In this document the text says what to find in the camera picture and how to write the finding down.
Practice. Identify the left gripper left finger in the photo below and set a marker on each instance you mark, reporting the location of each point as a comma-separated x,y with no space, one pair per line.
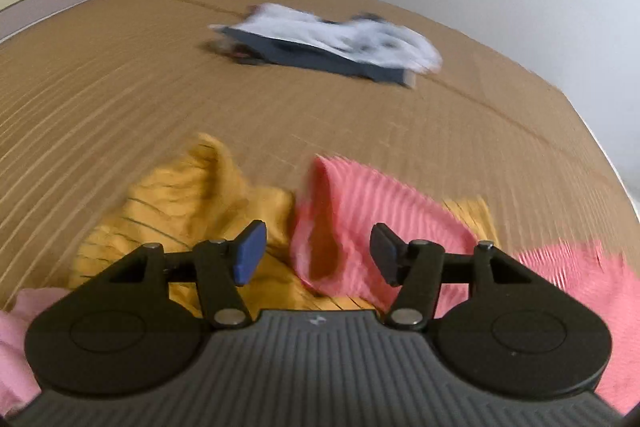
221,267

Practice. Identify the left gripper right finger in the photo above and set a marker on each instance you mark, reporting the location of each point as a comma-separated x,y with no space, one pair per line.
414,267

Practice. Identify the red white striped shirt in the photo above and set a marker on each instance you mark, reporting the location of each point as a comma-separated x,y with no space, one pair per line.
344,200

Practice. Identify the yellow striped shirt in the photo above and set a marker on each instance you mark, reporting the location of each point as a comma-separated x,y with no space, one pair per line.
203,195

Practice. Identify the dark navy garment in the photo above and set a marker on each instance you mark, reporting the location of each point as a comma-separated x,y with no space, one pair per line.
249,49

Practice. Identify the pink garment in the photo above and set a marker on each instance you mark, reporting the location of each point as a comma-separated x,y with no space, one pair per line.
18,385

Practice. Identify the light blue white garment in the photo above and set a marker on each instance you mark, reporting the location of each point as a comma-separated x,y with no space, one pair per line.
364,39

